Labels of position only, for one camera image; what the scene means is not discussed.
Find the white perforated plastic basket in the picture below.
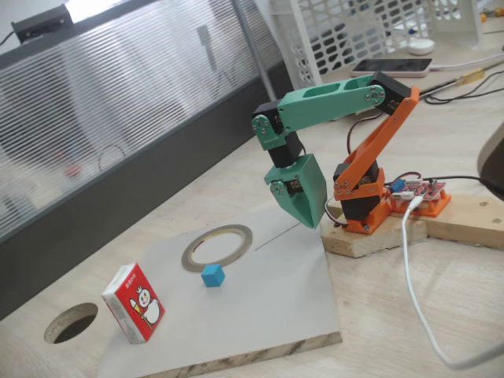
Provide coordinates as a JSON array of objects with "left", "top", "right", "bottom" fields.
[{"left": 269, "top": 0, "right": 485, "bottom": 90}]

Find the white USB cable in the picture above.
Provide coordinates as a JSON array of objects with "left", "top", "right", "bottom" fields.
[{"left": 400, "top": 196, "right": 504, "bottom": 371}]

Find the tricolour servo cable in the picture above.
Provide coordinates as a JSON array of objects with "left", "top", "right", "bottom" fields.
[
  {"left": 347, "top": 112, "right": 384, "bottom": 154},
  {"left": 322, "top": 192, "right": 351, "bottom": 229}
]

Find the white earbud case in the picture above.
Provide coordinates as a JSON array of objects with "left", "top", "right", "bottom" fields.
[{"left": 407, "top": 38, "right": 436, "bottom": 56}]

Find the grey painted plywood board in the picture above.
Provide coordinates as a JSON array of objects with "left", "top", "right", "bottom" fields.
[{"left": 96, "top": 204, "right": 343, "bottom": 378}]

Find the thin black cable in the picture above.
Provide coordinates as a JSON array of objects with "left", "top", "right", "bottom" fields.
[
  {"left": 427, "top": 72, "right": 504, "bottom": 98},
  {"left": 423, "top": 84, "right": 504, "bottom": 106}
]

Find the ribbed glass desk partition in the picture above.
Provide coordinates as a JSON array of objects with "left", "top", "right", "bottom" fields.
[{"left": 0, "top": 0, "right": 301, "bottom": 321}]

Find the grey metal partition post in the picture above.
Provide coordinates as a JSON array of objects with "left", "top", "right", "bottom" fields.
[{"left": 231, "top": 0, "right": 281, "bottom": 102}]

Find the pale pink charging cable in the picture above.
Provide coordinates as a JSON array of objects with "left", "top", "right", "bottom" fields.
[{"left": 430, "top": 53, "right": 504, "bottom": 72}]

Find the red and white carton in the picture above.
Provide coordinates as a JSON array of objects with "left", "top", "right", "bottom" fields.
[{"left": 101, "top": 262, "right": 166, "bottom": 345}]

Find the grey ring of tape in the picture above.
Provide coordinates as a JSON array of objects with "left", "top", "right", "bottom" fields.
[{"left": 180, "top": 224, "right": 254, "bottom": 273}]

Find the black box device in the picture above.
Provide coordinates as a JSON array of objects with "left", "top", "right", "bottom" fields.
[{"left": 10, "top": 4, "right": 74, "bottom": 43}]

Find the yellow handled screwdriver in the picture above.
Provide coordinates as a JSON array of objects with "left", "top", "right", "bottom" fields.
[{"left": 417, "top": 61, "right": 504, "bottom": 98}]

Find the wooden base block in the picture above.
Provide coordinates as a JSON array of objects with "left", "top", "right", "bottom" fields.
[{"left": 321, "top": 196, "right": 429, "bottom": 259}]

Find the dark rounded object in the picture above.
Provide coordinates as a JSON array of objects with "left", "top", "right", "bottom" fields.
[{"left": 476, "top": 120, "right": 504, "bottom": 202}]

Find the wooden base plank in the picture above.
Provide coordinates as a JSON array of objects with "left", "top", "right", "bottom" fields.
[{"left": 423, "top": 191, "right": 504, "bottom": 250}]

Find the black power cable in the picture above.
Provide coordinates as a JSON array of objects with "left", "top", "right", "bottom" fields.
[{"left": 427, "top": 175, "right": 504, "bottom": 191}]

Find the small blue cube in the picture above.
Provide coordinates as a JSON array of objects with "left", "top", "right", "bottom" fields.
[{"left": 200, "top": 264, "right": 225, "bottom": 289}]

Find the brown cardboard sheet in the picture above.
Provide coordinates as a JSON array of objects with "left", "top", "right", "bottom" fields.
[{"left": 321, "top": 41, "right": 498, "bottom": 99}]

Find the orange printed board holder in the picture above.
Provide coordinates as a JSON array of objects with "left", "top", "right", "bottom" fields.
[{"left": 387, "top": 188, "right": 453, "bottom": 218}]

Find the smartphone with pink case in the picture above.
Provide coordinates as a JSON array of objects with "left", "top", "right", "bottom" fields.
[{"left": 350, "top": 57, "right": 434, "bottom": 79}]

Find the red controller circuit board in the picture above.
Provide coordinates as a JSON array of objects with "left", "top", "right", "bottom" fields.
[{"left": 387, "top": 176, "right": 448, "bottom": 206}]

